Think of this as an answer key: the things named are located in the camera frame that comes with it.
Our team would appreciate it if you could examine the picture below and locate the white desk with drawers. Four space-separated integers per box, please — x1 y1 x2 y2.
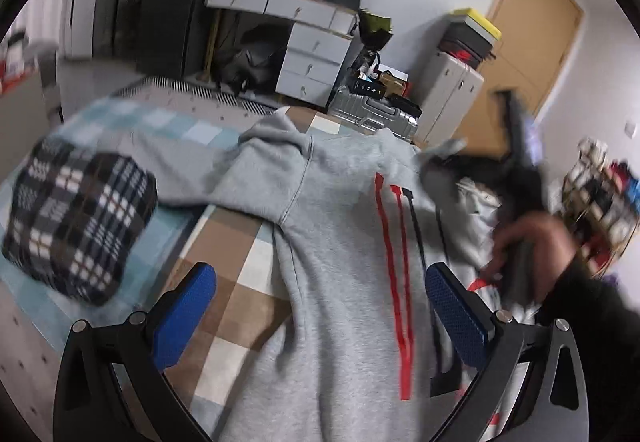
205 0 362 111

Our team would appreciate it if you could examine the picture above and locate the dark plaid folded blanket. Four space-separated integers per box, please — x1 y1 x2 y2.
2 138 159 307

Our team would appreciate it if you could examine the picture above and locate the white plastic cabinet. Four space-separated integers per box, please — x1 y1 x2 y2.
414 50 485 149

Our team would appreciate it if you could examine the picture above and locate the grey hoodie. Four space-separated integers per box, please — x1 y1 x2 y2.
131 110 511 442

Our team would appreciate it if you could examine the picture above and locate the black white striped mat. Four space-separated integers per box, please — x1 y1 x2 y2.
112 76 279 115

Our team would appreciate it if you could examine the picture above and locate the blue brown checked bed sheet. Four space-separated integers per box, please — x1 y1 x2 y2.
0 96 425 442

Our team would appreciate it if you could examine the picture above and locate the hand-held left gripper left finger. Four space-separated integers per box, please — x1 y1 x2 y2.
52 263 218 442

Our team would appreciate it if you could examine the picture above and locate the white dotted mattress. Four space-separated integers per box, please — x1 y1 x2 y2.
0 279 68 442

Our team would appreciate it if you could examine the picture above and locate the black backpack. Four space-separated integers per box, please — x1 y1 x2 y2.
219 26 289 93

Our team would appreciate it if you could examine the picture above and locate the black box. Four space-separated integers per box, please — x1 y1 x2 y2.
350 76 389 98

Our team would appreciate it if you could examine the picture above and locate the green black bag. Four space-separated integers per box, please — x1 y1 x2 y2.
357 8 394 50

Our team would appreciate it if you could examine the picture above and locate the silver suitcase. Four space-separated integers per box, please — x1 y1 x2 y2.
327 86 422 143

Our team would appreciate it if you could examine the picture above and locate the yellow box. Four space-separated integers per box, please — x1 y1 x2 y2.
452 8 502 40

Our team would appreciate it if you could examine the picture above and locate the wooden door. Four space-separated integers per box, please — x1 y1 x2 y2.
425 0 585 159

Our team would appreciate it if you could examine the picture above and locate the person's right hand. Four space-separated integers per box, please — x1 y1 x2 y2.
487 212 577 293

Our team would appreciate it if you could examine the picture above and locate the red white box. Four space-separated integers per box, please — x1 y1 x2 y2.
0 28 32 95

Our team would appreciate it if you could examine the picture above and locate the person's right forearm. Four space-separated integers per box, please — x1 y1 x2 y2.
537 249 640 442

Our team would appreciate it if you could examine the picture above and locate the stack of black boxes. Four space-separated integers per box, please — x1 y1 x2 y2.
438 20 495 68

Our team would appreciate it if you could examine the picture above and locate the wooden shoe rack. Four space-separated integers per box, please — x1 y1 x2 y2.
560 137 640 273

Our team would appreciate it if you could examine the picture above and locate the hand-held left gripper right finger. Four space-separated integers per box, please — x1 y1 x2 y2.
425 263 588 442

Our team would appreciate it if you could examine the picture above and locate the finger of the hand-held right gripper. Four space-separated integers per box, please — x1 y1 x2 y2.
450 155 508 195

